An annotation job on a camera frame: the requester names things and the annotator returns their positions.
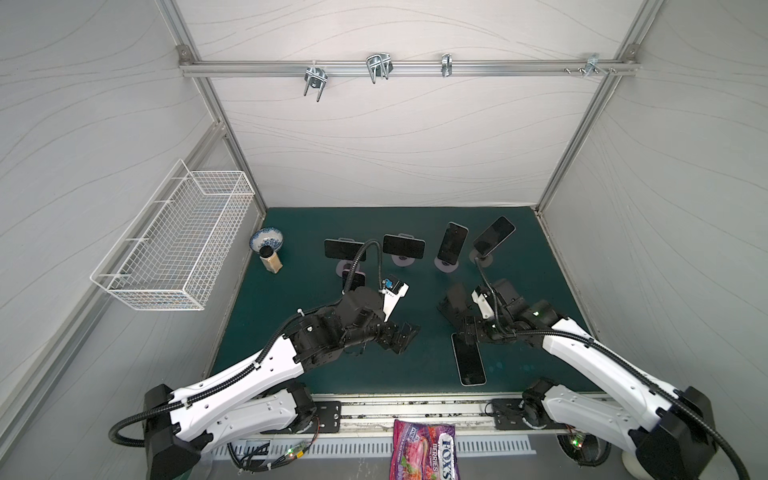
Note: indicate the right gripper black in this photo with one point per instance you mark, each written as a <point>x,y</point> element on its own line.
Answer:
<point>466,311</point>

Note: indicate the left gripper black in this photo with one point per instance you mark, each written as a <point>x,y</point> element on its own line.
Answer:
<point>386,341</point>

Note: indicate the white-edged phone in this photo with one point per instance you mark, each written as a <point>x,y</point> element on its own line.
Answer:
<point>468,359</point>

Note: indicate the purple phone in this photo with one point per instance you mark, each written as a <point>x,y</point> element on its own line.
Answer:
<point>356,280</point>

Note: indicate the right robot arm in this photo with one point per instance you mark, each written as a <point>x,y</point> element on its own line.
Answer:
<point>670,432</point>

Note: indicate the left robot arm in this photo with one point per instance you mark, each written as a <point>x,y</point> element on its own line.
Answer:
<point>262,393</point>

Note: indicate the round stand of tilted phone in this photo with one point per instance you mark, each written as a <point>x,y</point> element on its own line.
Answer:
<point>483,261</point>

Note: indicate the round stand of upright phone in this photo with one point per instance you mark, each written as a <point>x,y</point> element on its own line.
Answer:
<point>445,267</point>

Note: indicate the middle landscape phone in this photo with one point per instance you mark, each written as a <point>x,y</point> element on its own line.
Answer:
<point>402,246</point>

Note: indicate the landscape phone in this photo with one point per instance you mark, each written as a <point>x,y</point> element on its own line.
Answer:
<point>341,249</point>
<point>402,246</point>

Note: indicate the upright phone on round stand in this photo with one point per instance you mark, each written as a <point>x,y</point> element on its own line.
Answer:
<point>452,242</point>

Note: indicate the tilted far right phone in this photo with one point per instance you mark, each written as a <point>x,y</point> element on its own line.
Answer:
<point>493,236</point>

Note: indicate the far left landscape phone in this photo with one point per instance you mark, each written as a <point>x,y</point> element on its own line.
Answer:
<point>341,249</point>

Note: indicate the Fox's candy bag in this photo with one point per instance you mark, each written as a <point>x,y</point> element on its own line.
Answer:
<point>424,452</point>

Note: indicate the blue white bowl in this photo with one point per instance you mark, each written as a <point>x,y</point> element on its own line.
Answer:
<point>267,236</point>

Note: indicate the metal clamp small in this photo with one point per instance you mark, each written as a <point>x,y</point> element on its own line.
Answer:
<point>446,65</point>

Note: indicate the metal clamp middle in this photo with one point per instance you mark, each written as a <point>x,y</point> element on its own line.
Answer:
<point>379,66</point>

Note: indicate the metal clamp left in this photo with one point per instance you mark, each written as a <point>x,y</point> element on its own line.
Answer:
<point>315,78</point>

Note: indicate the metal clamp right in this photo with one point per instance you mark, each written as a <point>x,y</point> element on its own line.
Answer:
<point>591,67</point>

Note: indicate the aluminium crossbar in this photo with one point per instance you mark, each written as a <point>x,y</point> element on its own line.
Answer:
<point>401,68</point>

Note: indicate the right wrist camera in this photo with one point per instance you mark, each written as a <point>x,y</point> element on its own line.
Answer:
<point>483,298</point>

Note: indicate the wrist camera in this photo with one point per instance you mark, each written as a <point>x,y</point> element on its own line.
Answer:
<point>393,290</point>
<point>483,298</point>

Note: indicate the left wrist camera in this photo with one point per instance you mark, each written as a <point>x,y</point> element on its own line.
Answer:
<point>393,290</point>

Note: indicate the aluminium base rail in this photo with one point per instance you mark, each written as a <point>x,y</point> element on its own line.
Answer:
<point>372,417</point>

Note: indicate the white wire basket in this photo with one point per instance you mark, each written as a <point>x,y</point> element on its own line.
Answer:
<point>170,255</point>

